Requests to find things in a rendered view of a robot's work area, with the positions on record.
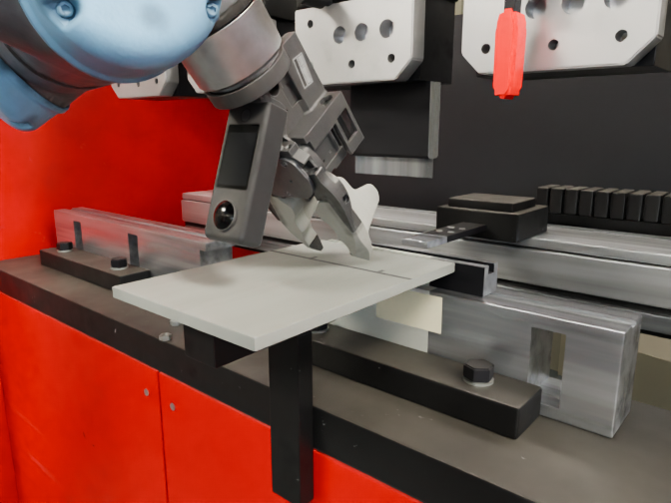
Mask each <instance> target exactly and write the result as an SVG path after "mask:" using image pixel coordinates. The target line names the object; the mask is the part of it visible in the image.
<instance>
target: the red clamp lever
mask: <svg viewBox="0 0 671 503"><path fill-rule="evenodd" d="M520 12H521V0H504V12H503V13H501V14H499V17H498V20H497V26H496V30H495V46H494V67H493V89H494V95H495V96H499V97H500V99H507V100H512V99H513V97H514V96H519V91H520V89H521V87H522V77H523V65H524V54H525V42H526V21H525V16H524V14H521V13H520Z"/></svg>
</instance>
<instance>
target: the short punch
mask: <svg viewBox="0 0 671 503"><path fill-rule="evenodd" d="M440 86H441V83H440V82H432V81H428V82H412V83H396V84H380V85H364V86H350V110H351V112H352V114H353V116H354V118H355V120H356V122H357V124H358V126H359V128H360V130H361V132H362V134H363V136H364V138H363V140H362V141H361V143H360V144H359V145H358V147H357V148H356V150H355V151H354V152H353V154H352V156H355V173H356V174H371V175H386V176H401V177H416V178H431V179H432V174H433V159H436V158H437V156H438V135H439V110H440Z"/></svg>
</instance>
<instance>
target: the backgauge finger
mask: <svg viewBox="0 0 671 503"><path fill-rule="evenodd" d="M535 201H536V199H535V198H527V197H514V196H502V195H490V194H477V193H474V194H468V195H463V196H458V197H453V198H449V199H448V205H443V206H439V207H437V209H436V230H433V231H429V232H425V233H421V234H418V235H414V236H410V237H406V238H403V239H402V241H401V244H402V245H404V246H410V247H417V248H423V249H429V248H433V247H436V246H439V245H442V244H446V243H449V242H452V241H455V240H458V239H462V238H465V237H472V238H479V239H487V240H494V241H501V242H509V243H518V242H521V241H523V240H526V239H529V238H531V237H534V236H536V235H539V234H542V233H544V232H546V231H547V221H548V209H549V207H548V206H543V205H536V204H535Z"/></svg>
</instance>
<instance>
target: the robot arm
mask: <svg viewBox="0 0 671 503"><path fill-rule="evenodd" d="M181 62H182V64H183V65H184V67H185V68H186V70H187V71H188V72H189V74H190V75H191V77H192V78H193V80H194V81H195V83H196V84H197V85H198V87H199V88H200V89H201V90H203V91H204V92H205V94H206V95H207V97H208V98H209V99H210V101H211V102H212V104H213V105H214V107H215V108H217V109H219V110H230V112H229V117H228V122H227V126H226V131H225V136H224V141H223V145H222V150H221V155H220V160H219V165H218V170H217V174H216V179H215V184H214V189H213V194H212V199H211V204H210V208H209V213H208V218H207V223H206V228H205V235H206V237H207V238H208V239H209V240H212V241H217V242H222V243H227V244H233V245H238V246H243V247H249V248H257V247H258V246H260V245H261V243H262V240H263V235H264V230H265V225H266V220H267V215H268V210H270V212H271V213H272V214H273V215H274V216H275V217H276V219H277V220H278V221H281V222H282V224H283V225H284V226H285V227H286V228H287V229H288V230H289V231H290V232H291V233H292V234H293V235H294V236H295V237H296V238H297V239H298V240H300V241H301V242H302V243H303V244H304V245H305V246H306V247H307V248H309V249H312V250H316V251H322V249H323V248H324V247H323V245H322V242H321V240H320V238H319V235H317V234H316V233H315V231H314V230H313V228H312V226H311V218H312V215H313V213H314V211H315V209H316V213H317V214H318V216H319V217H320V218H321V219H322V220H323V221H324V222H325V223H327V224H328V225H329V226H331V227H332V228H333V229H334V231H335V232H336V234H337V236H338V239H339V240H340V241H341V242H343V243H344V244H345V245H346V246H347V248H348V250H349V254H350V255H352V256H356V257H359V258H363V259H366V260H370V259H371V257H372V245H371V241H370V238H369V234H368V229H369V227H370V224H371V221H372V218H373V215H374V213H375V210H376V207H377V204H378V200H379V196H378V191H377V189H376V188H375V187H374V186H373V185H371V184H366V185H364V186H362V187H360V188H358V189H356V190H355V189H353V188H352V187H351V186H350V185H349V184H348V182H347V181H346V180H345V179H344V178H341V177H336V176H335V175H333V174H332V171H333V169H336V168H337V167H338V166H339V164H340V163H341V161H342V160H343V159H344V157H345V156H346V151H348V152H349V154H350V155H352V154H353V152H354V151H355V150H356V148H357V147H358V145H359V144H360V143H361V141H362V140H363V138H364V136H363V134H362V132H361V130H360V128H359V126H358V124H357V122H356V120H355V118H354V116H353V114H352V112H351V110H350V108H349V106H348V104H347V102H346V100H345V98H344V96H343V94H342V92H341V91H336V92H328V91H326V90H325V88H324V86H323V84H322V82H321V80H320V78H319V76H318V74H317V72H316V70H315V68H314V66H313V64H312V63H311V61H310V59H309V57H308V55H307V53H306V51H305V49H304V47H303V45H302V43H301V41H300V39H299V37H298V35H297V33H296V31H294V32H288V33H287V34H285V35H284V36H283V37H281V36H280V33H279V32H278V30H277V28H276V26H275V24H274V22H273V20H272V19H271V17H270V15H269V13H268V11H267V9H266V7H265V5H264V4H263V2H262V0H0V119H2V120H3V121H4V122H5V123H7V124H8V125H9V126H11V127H13V128H14V129H16V130H19V131H23V132H31V131H34V130H36V129H38V128H39V127H41V126H42V125H43V124H45V123H46V122H48V121H49V120H50V119H52V118H53V117H54V116H56V115H57V114H63V113H65V112H66V111H67V110H69V108H70V104H71V103H72V102H73V101H75V100H76V99H77V98H78V97H80V96H81V95H82V94H84V93H85V92H86V91H89V90H93V89H98V88H102V87H105V86H109V85H111V84H115V83H119V84H131V83H139V82H144V81H147V80H150V79H153V78H155V77H157V76H159V75H161V74H163V73H164V72H166V71H167V70H169V69H171V68H173V67H175V66H176V65H178V64H179V63H181ZM330 99H331V100H330ZM343 110H345V112H346V114H347V116H348V118H349V120H350V122H351V124H352V126H353V128H354V133H353V134H351V133H350V131H349V129H348V127H347V125H346V124H345V122H344V120H343V118H342V116H341V112H342V111H343ZM317 204H318V205H317Z"/></svg>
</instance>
